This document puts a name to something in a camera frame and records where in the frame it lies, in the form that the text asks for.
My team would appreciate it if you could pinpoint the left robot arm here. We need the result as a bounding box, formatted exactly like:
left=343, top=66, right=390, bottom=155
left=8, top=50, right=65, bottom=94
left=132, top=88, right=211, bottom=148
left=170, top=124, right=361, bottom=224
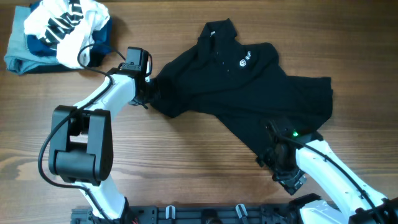
left=38, top=47, right=158, bottom=223

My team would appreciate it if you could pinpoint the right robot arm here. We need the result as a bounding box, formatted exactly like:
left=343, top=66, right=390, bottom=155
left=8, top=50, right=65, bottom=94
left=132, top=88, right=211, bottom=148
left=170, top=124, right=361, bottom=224
left=257, top=118, right=397, bottom=223

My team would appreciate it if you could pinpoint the black polo shirt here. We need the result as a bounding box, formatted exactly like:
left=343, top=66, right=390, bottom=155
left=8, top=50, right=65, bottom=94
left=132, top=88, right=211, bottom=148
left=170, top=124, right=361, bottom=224
left=152, top=19, right=333, bottom=157

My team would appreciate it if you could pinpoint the light blue folded garment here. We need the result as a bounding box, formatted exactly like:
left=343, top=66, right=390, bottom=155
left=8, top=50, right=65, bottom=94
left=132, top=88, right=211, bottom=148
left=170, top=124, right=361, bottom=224
left=4, top=6, right=66, bottom=75

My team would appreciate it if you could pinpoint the white shirt with black print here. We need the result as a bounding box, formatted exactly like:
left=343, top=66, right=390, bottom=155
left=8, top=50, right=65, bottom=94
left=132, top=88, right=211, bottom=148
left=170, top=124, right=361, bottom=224
left=24, top=0, right=111, bottom=70

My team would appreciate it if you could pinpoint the dark blue folded garment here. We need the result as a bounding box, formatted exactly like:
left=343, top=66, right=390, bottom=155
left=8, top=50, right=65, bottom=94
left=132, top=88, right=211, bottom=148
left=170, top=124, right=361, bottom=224
left=26, top=0, right=113, bottom=68

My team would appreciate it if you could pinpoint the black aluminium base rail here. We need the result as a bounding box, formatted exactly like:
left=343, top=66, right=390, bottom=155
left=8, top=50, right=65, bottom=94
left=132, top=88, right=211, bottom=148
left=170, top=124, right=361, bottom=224
left=70, top=204, right=304, bottom=224

